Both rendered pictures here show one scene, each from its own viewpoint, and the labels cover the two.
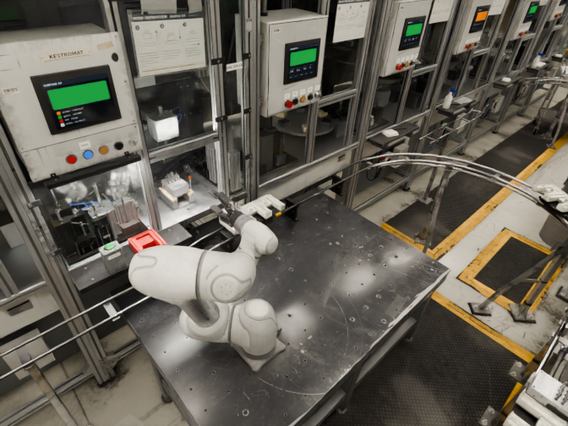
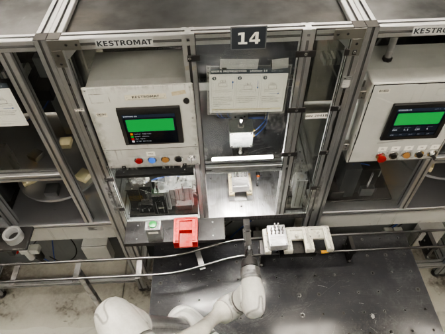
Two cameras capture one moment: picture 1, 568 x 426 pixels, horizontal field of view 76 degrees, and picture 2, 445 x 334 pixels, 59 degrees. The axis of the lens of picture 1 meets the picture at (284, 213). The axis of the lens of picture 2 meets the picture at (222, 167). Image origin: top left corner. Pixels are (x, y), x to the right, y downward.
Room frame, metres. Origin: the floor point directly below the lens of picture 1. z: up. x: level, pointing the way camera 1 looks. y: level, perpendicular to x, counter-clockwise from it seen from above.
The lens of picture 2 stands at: (0.58, -0.28, 2.73)
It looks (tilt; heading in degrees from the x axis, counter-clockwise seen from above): 49 degrees down; 44
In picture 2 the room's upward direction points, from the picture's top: 2 degrees counter-clockwise
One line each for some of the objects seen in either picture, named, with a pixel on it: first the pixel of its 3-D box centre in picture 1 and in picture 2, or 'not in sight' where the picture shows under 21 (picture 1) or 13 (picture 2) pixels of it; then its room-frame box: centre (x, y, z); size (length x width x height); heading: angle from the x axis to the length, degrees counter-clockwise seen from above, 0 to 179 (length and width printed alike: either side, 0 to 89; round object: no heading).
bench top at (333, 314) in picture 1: (290, 282); (293, 327); (1.31, -0.06, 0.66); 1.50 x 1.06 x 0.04; 135
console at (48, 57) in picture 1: (63, 99); (148, 112); (1.31, 0.85, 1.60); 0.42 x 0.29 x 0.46; 135
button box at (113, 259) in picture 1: (111, 255); (154, 229); (1.12, 0.74, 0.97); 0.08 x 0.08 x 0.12; 45
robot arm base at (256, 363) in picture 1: (261, 340); not in sight; (0.92, 0.06, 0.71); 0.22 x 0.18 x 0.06; 135
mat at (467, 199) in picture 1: (525, 149); not in sight; (4.48, -3.17, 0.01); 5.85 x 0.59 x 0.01; 135
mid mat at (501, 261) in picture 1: (514, 267); not in sight; (2.20, -1.96, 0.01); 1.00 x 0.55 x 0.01; 135
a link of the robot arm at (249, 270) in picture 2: (244, 225); (250, 274); (1.21, 0.17, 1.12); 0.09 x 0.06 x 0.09; 135
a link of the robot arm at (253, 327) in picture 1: (255, 324); not in sight; (0.91, 0.09, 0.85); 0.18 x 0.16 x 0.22; 87
